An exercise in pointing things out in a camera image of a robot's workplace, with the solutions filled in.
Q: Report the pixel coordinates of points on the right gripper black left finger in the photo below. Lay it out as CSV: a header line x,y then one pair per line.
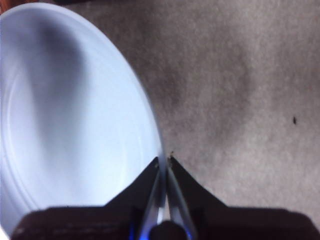
x,y
100,222

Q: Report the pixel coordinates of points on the light blue round plate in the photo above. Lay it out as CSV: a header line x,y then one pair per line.
x,y
75,112

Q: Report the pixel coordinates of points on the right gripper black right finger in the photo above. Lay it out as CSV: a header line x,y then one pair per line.
x,y
225,222

